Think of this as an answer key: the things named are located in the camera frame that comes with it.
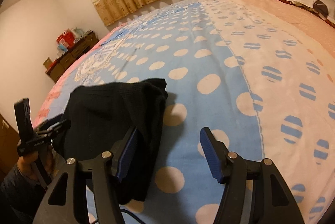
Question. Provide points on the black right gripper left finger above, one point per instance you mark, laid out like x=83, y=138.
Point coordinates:
x=65, y=200

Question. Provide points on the pink and blue bed blanket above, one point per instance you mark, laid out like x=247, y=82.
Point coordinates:
x=258, y=73

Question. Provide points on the brown wooden desk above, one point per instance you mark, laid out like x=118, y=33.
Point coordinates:
x=61, y=64

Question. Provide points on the person's left hand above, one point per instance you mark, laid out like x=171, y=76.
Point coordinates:
x=26, y=163

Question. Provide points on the red bag on desk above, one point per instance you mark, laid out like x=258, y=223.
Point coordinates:
x=66, y=39

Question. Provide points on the person's left forearm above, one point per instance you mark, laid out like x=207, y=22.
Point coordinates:
x=20, y=197

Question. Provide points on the black garment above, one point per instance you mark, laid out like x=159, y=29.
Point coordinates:
x=101, y=115

